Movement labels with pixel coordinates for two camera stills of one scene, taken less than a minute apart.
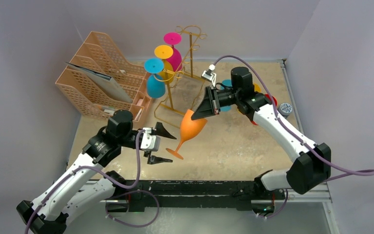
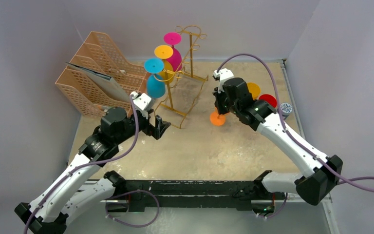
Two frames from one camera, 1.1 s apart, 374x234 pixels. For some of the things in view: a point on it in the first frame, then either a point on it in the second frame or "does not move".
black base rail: (163, 195) does not move
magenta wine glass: (176, 61) does not move
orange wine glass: (190, 128) → (216, 119)
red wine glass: (275, 102) does not move
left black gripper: (161, 132) → (151, 130)
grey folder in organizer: (106, 83) does not move
